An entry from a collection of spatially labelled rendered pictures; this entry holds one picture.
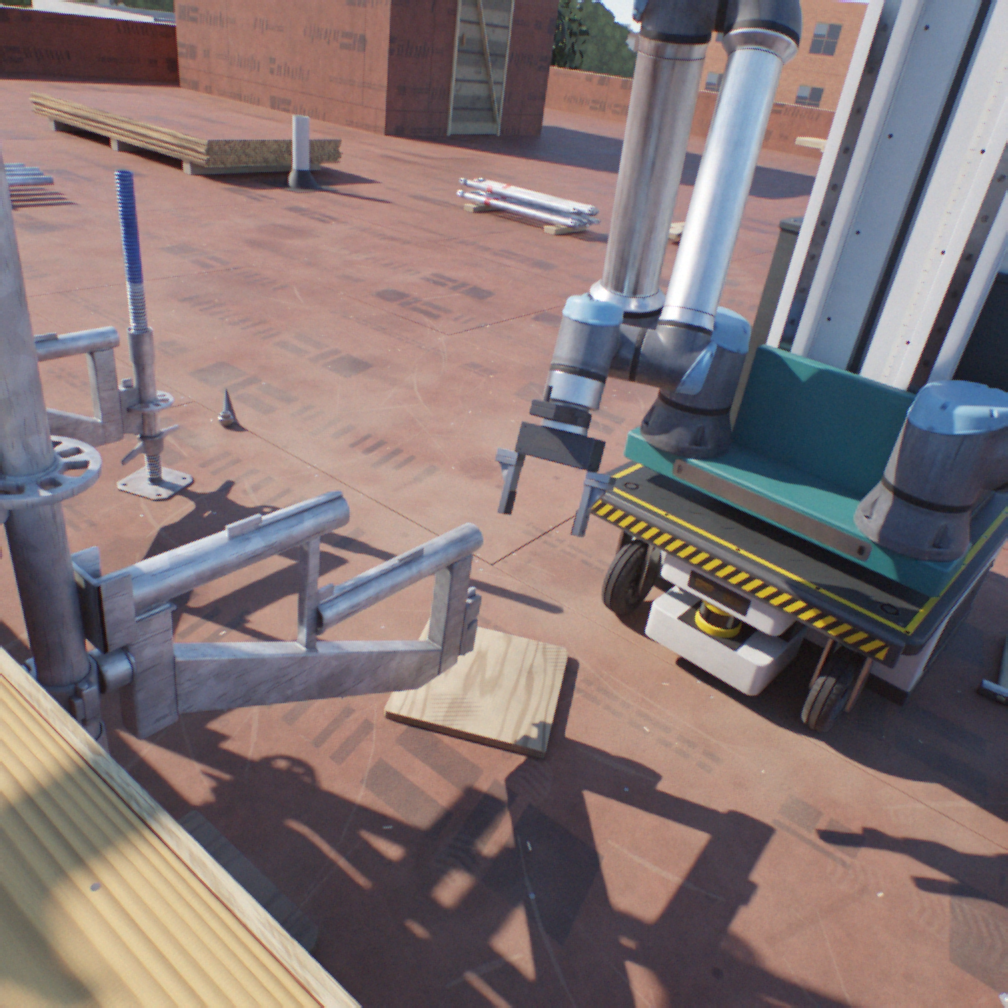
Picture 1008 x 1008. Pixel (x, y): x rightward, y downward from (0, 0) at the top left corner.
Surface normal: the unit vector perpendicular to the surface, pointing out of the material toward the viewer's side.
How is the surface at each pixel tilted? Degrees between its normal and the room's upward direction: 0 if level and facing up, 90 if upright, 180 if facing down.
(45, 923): 0
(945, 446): 90
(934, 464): 90
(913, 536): 70
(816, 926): 0
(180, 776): 0
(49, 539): 90
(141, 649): 90
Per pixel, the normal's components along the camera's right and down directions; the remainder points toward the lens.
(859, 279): -0.67, 0.31
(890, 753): 0.11, -0.85
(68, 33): 0.77, 0.40
